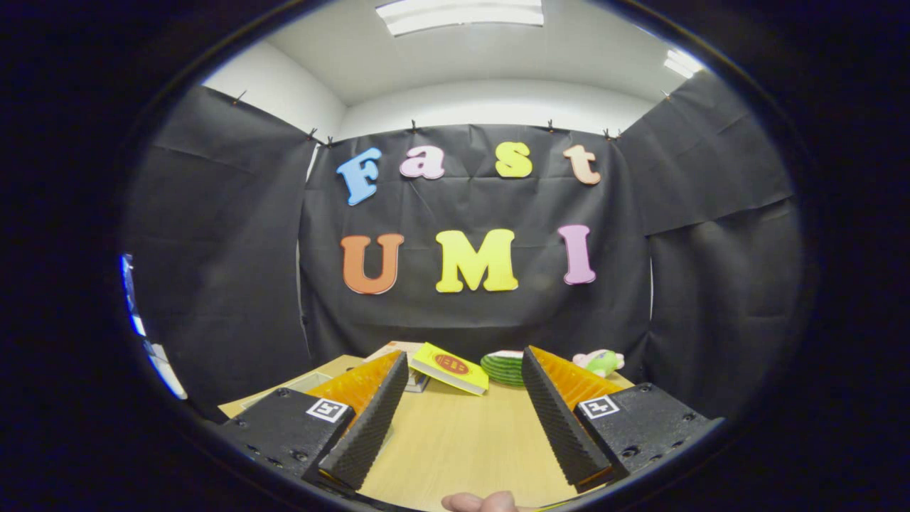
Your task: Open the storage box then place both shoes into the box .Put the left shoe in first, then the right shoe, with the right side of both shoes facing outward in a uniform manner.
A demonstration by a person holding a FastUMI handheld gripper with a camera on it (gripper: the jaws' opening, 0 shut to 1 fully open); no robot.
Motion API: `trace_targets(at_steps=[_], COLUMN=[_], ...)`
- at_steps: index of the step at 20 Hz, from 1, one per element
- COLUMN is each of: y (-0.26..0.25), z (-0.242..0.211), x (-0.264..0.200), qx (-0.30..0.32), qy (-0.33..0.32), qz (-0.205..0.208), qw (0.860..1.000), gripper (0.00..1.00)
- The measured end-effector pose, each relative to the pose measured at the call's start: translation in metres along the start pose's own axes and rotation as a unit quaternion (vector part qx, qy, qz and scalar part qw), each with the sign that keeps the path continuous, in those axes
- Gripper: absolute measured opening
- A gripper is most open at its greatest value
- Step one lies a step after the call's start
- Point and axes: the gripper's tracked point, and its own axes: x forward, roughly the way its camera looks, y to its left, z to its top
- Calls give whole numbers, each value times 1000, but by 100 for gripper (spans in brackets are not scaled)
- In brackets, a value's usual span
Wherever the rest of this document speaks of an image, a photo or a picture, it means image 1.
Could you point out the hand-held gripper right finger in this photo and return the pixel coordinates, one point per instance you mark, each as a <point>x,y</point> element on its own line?
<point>558,427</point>

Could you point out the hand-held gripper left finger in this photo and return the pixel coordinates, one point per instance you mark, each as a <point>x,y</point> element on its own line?
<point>370,427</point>

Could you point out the pale green fabric storage box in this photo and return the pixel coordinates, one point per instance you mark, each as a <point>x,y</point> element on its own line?
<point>302,384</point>

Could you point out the white book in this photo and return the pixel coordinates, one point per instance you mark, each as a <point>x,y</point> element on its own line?
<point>416,382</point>

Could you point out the watermelon slice plush toy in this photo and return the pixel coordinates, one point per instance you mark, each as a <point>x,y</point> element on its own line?
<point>505,368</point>

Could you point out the pink and green plush toy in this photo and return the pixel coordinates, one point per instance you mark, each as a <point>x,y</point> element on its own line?
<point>603,361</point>

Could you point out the cream cover book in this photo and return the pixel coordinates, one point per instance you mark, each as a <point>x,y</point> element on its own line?
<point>398,348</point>

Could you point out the yellow book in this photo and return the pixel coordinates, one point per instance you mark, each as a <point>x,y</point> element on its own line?
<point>451,366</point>

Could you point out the small ceiling light panel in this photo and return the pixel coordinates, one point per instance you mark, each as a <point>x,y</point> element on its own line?
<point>681,62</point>

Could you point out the large ceiling light panel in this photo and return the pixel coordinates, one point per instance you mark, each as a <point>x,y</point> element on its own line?
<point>462,14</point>

